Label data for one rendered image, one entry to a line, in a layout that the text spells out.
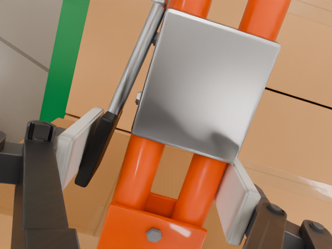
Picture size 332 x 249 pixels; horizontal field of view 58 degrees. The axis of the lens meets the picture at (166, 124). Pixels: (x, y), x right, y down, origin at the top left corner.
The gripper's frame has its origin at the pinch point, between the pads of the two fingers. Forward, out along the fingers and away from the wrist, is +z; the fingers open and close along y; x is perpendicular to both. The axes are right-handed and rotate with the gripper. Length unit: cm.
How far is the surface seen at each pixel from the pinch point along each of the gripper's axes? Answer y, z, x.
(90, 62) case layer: -18, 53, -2
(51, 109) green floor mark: -42, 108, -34
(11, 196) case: -15.1, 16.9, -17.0
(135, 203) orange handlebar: -0.5, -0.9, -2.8
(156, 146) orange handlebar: -0.3, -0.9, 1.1
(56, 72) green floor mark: -44, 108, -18
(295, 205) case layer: 42, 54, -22
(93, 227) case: -3.9, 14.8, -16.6
